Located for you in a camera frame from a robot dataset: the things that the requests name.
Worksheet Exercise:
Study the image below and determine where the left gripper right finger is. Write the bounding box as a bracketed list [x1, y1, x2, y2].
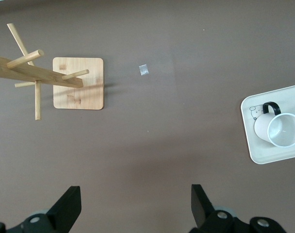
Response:
[190, 184, 286, 233]

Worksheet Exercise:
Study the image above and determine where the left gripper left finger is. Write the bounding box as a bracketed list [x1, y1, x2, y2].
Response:
[9, 185, 82, 233]

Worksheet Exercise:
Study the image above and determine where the white smiley mug black handle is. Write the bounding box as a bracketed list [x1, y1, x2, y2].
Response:
[253, 101, 295, 148]

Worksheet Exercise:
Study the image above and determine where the cream rabbit print tray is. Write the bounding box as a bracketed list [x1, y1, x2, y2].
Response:
[240, 83, 295, 165]

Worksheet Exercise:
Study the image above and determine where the wooden mug tree rack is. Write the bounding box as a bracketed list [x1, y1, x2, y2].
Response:
[0, 23, 105, 121]

